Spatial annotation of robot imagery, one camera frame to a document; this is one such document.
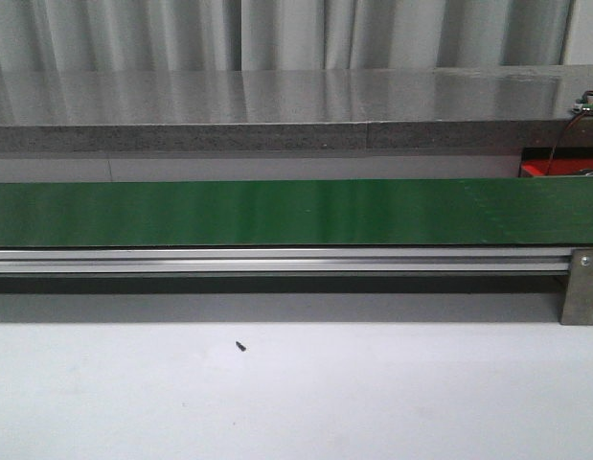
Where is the grey stone counter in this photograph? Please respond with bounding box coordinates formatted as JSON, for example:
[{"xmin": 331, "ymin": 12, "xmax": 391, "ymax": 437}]
[{"xmin": 0, "ymin": 65, "xmax": 593, "ymax": 152}]

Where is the green conveyor belt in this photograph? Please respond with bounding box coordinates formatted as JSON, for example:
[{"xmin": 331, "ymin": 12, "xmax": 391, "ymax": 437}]
[{"xmin": 0, "ymin": 176, "xmax": 593, "ymax": 248}]

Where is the small green circuit board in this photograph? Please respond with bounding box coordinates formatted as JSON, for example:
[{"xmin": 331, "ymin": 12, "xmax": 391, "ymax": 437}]
[{"xmin": 571, "ymin": 90, "xmax": 593, "ymax": 116}]

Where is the grey curtain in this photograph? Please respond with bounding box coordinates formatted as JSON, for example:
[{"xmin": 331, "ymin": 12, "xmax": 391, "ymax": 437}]
[{"xmin": 0, "ymin": 1, "xmax": 573, "ymax": 72}]

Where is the aluminium conveyor frame rail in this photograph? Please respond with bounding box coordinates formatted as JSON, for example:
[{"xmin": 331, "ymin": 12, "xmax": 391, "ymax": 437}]
[{"xmin": 0, "ymin": 247, "xmax": 574, "ymax": 275}]

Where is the metal conveyor support bracket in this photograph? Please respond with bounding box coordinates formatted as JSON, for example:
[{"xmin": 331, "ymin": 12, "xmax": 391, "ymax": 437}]
[{"xmin": 559, "ymin": 248, "xmax": 593, "ymax": 326}]

